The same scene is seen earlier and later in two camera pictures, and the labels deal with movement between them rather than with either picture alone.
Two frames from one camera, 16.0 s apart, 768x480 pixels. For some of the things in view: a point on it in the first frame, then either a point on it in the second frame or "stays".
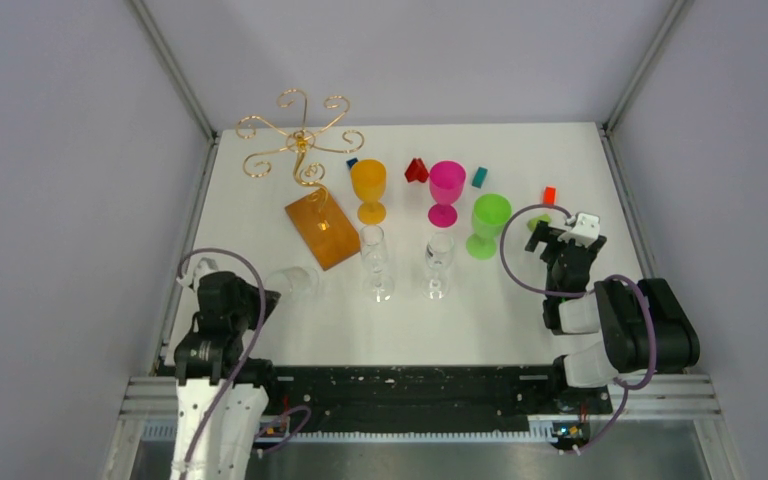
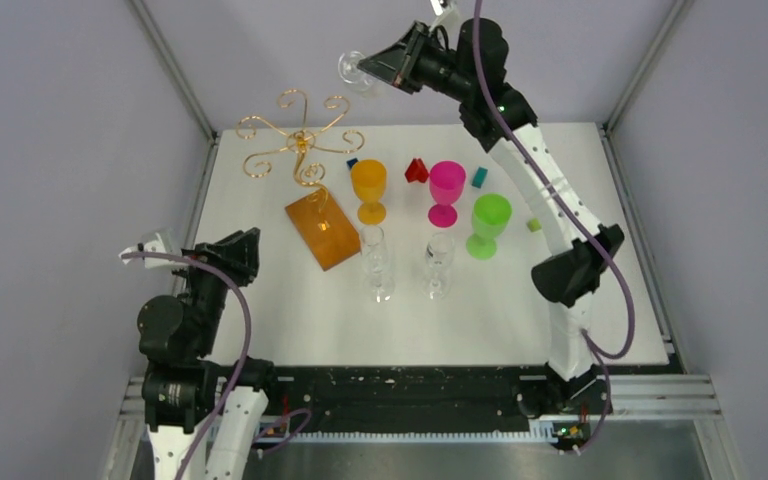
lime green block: x=533 y=222 stays
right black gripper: x=543 y=233 -> x=393 y=63
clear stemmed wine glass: x=439 y=253 stays
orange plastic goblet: x=368 y=181 stays
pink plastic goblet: x=446 y=181 stays
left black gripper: x=245 y=286 -> x=238 y=255
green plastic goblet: x=490 y=214 stays
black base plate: x=543 y=393 stays
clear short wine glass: x=296 y=285 -> x=350 y=73
